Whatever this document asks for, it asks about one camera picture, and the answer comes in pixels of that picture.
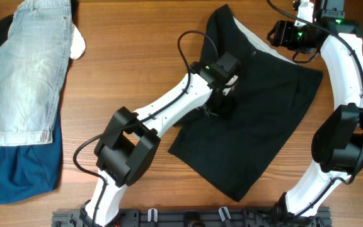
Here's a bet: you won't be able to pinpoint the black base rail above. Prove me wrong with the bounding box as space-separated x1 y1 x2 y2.
51 206 332 227

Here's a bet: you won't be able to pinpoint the dark blue garment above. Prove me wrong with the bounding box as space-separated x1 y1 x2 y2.
0 50 63 205

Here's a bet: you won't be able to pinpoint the light blue denim shorts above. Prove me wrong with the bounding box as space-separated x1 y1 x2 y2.
0 0 72 146

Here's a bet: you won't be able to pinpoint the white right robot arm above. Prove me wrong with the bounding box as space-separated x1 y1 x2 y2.
267 16 363 224

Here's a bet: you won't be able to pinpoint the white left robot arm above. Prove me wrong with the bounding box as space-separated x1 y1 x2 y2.
80 60 240 226

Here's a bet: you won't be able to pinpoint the white cloth item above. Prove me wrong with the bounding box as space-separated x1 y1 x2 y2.
70 23 86 60

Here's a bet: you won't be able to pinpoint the black shorts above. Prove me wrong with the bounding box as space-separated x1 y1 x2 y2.
169 5 323 201

